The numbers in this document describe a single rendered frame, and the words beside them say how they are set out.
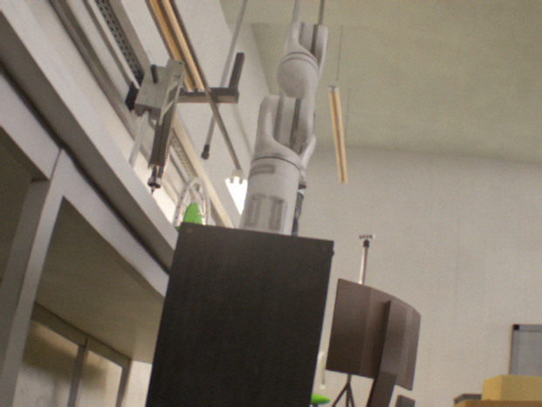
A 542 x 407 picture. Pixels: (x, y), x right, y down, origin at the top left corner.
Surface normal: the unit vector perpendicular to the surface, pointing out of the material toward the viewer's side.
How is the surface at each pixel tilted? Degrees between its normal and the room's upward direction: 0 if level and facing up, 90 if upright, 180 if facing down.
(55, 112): 180
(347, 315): 90
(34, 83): 180
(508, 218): 90
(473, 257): 90
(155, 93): 90
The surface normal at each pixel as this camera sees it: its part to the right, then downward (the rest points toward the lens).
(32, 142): 0.97, 0.07
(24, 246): -0.17, -0.44
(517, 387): 0.11, -0.40
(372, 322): 0.58, -0.26
